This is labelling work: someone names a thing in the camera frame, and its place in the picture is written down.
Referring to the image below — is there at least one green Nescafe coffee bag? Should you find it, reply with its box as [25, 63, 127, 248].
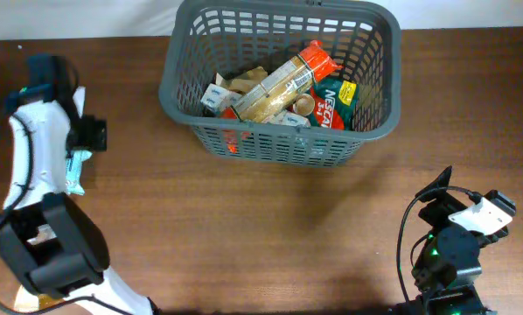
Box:
[302, 78, 359, 131]

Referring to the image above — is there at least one pink blue tissue multipack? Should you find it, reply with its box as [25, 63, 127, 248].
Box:
[200, 84, 310, 127]

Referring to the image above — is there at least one mint green snack packet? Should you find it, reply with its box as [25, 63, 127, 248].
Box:
[66, 150, 93, 195]

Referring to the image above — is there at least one orange spaghetti packet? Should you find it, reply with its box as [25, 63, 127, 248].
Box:
[220, 40, 342, 123]

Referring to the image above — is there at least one grey plastic basket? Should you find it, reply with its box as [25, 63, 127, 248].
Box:
[158, 0, 401, 167]

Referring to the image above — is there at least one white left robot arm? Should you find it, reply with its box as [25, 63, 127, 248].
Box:
[0, 54, 160, 314]

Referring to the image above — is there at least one white brown cookie bag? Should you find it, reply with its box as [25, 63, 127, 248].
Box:
[13, 224, 63, 312]

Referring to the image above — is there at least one cream paper pouch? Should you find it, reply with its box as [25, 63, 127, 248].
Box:
[214, 66, 268, 95]

